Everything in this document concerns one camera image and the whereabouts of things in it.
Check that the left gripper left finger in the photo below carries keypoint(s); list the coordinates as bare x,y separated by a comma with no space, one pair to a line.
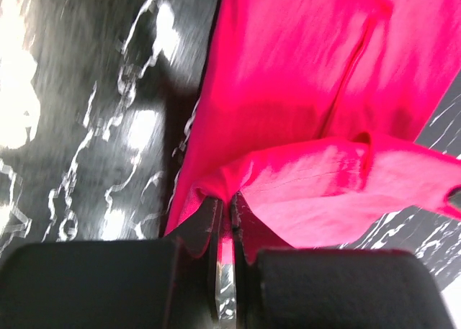
169,282

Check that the pink t shirt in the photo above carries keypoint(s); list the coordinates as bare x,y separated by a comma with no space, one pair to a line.
311,108

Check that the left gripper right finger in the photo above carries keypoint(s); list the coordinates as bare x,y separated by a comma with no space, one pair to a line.
278,286

